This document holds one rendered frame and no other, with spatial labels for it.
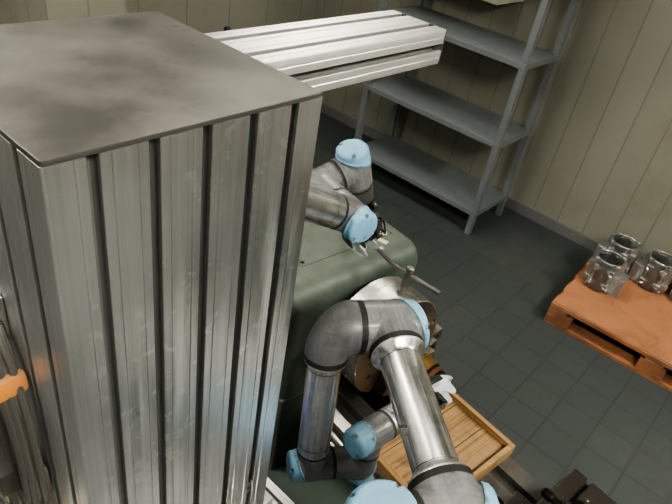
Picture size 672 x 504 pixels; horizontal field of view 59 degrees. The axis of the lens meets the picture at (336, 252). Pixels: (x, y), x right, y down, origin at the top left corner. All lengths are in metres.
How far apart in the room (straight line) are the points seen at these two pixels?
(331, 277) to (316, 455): 0.46
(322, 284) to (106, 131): 1.19
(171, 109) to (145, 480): 0.38
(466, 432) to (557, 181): 3.14
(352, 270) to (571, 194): 3.22
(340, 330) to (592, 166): 3.55
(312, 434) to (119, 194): 1.03
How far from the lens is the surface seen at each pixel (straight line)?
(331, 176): 1.30
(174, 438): 0.66
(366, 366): 1.62
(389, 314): 1.24
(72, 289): 0.46
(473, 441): 1.80
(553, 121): 4.62
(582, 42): 4.48
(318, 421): 1.37
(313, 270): 1.59
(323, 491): 2.01
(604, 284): 3.99
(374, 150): 4.84
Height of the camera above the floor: 2.21
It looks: 35 degrees down
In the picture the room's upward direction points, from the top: 11 degrees clockwise
